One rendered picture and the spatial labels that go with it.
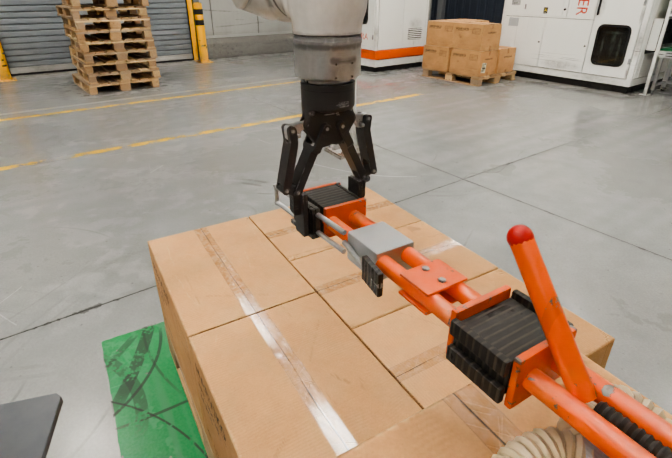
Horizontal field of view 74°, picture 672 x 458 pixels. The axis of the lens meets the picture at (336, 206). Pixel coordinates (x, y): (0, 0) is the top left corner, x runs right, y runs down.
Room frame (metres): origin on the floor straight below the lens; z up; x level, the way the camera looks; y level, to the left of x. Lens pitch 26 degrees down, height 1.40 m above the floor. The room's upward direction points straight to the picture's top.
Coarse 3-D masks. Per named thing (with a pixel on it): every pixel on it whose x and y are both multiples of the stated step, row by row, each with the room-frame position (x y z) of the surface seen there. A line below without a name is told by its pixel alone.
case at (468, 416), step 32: (416, 416) 0.36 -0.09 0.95; (448, 416) 0.36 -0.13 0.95; (480, 416) 0.36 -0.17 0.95; (512, 416) 0.36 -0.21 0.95; (544, 416) 0.36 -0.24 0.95; (352, 448) 0.32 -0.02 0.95; (384, 448) 0.32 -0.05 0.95; (416, 448) 0.32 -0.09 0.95; (448, 448) 0.32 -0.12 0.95; (480, 448) 0.32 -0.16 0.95
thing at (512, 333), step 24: (504, 288) 0.39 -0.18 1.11; (456, 312) 0.35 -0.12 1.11; (480, 312) 0.37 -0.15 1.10; (504, 312) 0.37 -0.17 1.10; (528, 312) 0.37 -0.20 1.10; (456, 336) 0.34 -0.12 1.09; (480, 336) 0.32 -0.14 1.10; (504, 336) 0.33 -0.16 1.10; (528, 336) 0.33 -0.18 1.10; (456, 360) 0.33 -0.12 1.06; (480, 360) 0.32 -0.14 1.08; (504, 360) 0.29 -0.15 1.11; (528, 360) 0.29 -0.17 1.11; (552, 360) 0.31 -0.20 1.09; (480, 384) 0.31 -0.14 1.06; (504, 384) 0.30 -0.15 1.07
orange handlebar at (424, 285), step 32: (384, 256) 0.48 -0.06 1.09; (416, 256) 0.49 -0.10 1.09; (416, 288) 0.42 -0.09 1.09; (448, 288) 0.43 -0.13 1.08; (448, 320) 0.37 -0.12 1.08; (544, 384) 0.28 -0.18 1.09; (608, 384) 0.28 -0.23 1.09; (576, 416) 0.25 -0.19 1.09; (640, 416) 0.25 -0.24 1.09; (608, 448) 0.23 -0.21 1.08; (640, 448) 0.22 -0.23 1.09
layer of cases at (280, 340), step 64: (192, 256) 1.35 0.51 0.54; (256, 256) 1.35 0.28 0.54; (320, 256) 1.35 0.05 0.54; (448, 256) 1.35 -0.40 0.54; (192, 320) 1.01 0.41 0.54; (256, 320) 1.01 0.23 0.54; (320, 320) 1.01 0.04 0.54; (384, 320) 1.01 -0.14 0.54; (576, 320) 1.01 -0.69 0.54; (192, 384) 1.02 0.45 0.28; (256, 384) 0.78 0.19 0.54; (320, 384) 0.78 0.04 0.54; (384, 384) 0.78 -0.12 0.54; (448, 384) 0.78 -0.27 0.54; (256, 448) 0.61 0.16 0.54; (320, 448) 0.61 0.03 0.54
